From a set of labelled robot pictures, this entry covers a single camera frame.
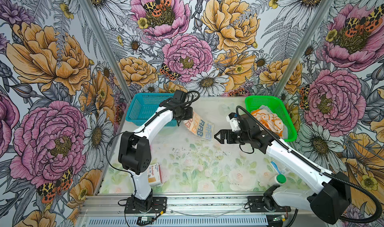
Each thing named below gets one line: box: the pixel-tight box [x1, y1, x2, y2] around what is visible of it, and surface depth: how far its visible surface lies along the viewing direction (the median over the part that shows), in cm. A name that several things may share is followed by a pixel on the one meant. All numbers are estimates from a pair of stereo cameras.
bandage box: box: [147, 162, 163, 187], surface depth 81 cm
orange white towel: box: [251, 109, 284, 138], surface depth 98 cm
